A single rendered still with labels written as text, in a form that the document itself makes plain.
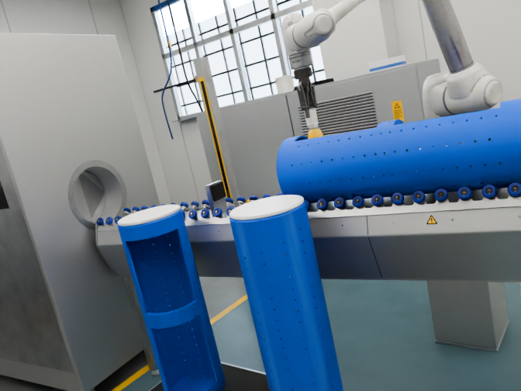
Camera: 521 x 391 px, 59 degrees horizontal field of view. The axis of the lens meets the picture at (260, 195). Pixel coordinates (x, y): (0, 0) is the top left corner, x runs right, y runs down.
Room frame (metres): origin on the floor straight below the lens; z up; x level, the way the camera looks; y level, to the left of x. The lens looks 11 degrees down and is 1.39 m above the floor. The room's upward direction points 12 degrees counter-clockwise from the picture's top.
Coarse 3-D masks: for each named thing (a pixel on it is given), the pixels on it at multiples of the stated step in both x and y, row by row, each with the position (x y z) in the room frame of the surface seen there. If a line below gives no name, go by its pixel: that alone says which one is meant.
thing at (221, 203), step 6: (210, 186) 2.15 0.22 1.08; (216, 186) 2.16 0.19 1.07; (222, 186) 2.20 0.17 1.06; (210, 192) 2.14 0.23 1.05; (216, 192) 2.15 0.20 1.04; (222, 192) 2.19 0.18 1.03; (210, 198) 2.15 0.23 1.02; (216, 198) 2.15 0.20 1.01; (222, 198) 2.18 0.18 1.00; (210, 204) 2.15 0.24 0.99; (216, 204) 2.16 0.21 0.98; (222, 204) 2.20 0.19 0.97
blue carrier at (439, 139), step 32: (384, 128) 1.65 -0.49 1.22; (416, 128) 1.57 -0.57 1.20; (448, 128) 1.50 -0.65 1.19; (480, 128) 1.44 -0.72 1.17; (512, 128) 1.39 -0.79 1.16; (288, 160) 1.81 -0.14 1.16; (320, 160) 1.73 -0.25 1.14; (352, 160) 1.66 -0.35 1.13; (384, 160) 1.59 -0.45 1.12; (416, 160) 1.53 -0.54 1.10; (448, 160) 1.48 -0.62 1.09; (480, 160) 1.42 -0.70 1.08; (512, 160) 1.38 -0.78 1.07; (288, 192) 1.83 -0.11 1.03; (320, 192) 1.76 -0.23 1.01; (352, 192) 1.70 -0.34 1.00; (384, 192) 1.65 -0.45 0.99
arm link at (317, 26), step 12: (348, 0) 1.89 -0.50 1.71; (360, 0) 1.99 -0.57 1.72; (312, 12) 1.78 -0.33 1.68; (324, 12) 1.73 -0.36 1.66; (336, 12) 1.81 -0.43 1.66; (348, 12) 1.88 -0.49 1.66; (300, 24) 1.79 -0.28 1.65; (312, 24) 1.72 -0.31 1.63; (324, 24) 1.72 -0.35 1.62; (300, 36) 1.80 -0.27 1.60; (312, 36) 1.74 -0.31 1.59; (324, 36) 1.73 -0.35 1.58
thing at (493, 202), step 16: (336, 208) 1.75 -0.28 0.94; (368, 208) 1.67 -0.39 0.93; (384, 208) 1.64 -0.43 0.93; (400, 208) 1.60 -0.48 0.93; (416, 208) 1.57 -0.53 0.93; (432, 208) 1.54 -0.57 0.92; (448, 208) 1.51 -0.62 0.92; (464, 208) 1.48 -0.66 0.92; (480, 208) 1.45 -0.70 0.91; (112, 224) 2.47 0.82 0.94; (192, 224) 2.14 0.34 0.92; (208, 224) 2.08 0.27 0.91
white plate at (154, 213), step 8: (152, 208) 2.13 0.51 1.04; (160, 208) 2.08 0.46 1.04; (168, 208) 2.03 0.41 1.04; (176, 208) 1.99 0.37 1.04; (128, 216) 2.04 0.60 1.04; (136, 216) 1.99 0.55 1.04; (144, 216) 1.95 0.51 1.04; (152, 216) 1.91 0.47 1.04; (160, 216) 1.89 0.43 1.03; (120, 224) 1.92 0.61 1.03; (128, 224) 1.89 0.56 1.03; (136, 224) 1.88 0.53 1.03
